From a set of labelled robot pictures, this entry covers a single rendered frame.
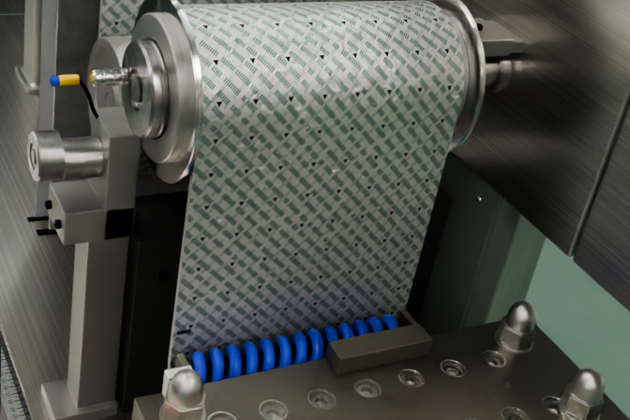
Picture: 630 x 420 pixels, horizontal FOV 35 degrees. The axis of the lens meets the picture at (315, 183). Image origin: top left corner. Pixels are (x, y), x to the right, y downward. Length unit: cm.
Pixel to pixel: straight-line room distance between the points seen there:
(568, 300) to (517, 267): 173
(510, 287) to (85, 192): 60
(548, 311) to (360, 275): 202
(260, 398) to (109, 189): 21
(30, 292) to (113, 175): 34
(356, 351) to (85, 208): 26
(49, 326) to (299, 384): 33
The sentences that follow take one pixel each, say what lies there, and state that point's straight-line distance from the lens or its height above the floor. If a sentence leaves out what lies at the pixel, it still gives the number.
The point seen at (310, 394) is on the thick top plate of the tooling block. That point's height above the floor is 103.
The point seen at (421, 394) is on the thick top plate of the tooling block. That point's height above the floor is 103.
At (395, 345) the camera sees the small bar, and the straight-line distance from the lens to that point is 88.
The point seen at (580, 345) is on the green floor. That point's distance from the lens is 281.
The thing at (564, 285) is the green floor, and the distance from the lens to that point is 302.
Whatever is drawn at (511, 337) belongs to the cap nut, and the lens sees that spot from 94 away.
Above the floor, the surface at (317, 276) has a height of 109.
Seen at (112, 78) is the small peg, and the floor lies 125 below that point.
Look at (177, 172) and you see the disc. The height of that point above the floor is 120.
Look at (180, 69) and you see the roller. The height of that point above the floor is 129.
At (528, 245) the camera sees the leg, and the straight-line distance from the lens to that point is 122.
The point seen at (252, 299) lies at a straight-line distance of 85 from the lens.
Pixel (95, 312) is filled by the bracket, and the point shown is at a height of 102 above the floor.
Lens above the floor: 159
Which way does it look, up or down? 30 degrees down
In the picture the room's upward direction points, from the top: 11 degrees clockwise
